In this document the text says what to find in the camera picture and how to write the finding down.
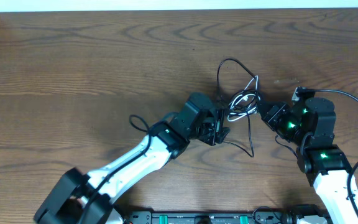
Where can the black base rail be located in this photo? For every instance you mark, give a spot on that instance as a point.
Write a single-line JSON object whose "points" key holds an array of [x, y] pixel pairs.
{"points": [[299, 214]]}

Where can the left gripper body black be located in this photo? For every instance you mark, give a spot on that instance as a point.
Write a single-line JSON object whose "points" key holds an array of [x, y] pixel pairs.
{"points": [[213, 126]]}

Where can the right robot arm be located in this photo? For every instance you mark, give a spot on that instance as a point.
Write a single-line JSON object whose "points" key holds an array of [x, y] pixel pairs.
{"points": [[309, 124]]}

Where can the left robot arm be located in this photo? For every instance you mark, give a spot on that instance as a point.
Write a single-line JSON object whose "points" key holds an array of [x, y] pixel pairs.
{"points": [[66, 202]]}

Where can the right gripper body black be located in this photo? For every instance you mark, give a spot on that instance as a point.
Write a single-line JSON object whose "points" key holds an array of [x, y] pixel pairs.
{"points": [[277, 120]]}

